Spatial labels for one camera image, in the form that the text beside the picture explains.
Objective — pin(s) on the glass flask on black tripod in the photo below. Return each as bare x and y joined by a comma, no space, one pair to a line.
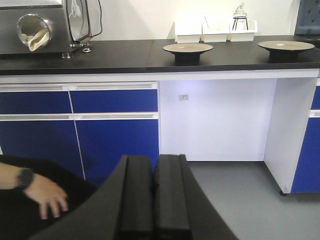
239,16

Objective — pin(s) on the right white storage bin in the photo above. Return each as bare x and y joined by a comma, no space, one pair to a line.
242,30

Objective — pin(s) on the beige plate with black rim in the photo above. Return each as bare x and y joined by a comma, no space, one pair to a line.
187,52

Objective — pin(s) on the person's hand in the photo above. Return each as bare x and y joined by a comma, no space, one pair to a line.
49,196

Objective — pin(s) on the person's bare forearm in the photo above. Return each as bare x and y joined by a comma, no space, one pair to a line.
8,176

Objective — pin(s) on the stainless steel glove box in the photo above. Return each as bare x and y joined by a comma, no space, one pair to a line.
68,22

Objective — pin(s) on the white storage bin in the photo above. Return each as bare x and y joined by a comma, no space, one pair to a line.
187,31
242,30
215,32

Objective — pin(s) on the cream rubber glove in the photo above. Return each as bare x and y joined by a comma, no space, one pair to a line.
38,40

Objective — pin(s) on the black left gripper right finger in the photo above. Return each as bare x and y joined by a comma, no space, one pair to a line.
182,210

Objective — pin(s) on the black wristwatch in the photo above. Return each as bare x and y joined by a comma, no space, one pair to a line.
24,178

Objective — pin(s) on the blue and white lab cabinet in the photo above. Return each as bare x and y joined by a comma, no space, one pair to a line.
86,122

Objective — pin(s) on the left white storage bin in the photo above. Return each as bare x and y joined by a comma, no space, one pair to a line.
187,31

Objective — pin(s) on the middle white storage bin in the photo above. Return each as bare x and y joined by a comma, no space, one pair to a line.
215,32

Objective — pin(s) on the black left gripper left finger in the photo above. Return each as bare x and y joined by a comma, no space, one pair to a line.
120,209

